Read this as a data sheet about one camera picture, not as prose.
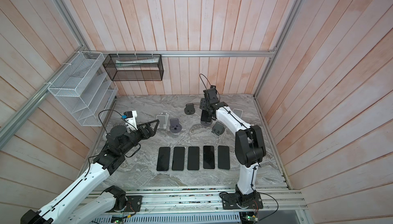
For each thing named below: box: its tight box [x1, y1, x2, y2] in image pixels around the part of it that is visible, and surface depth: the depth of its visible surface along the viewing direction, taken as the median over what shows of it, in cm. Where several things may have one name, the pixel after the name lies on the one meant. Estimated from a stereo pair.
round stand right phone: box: [211, 121, 226, 137], surface depth 100 cm
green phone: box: [171, 146, 185, 171], surface depth 90 cm
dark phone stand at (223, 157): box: [217, 145, 231, 170], surface depth 90 cm
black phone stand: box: [187, 146, 200, 171], surface depth 90 cm
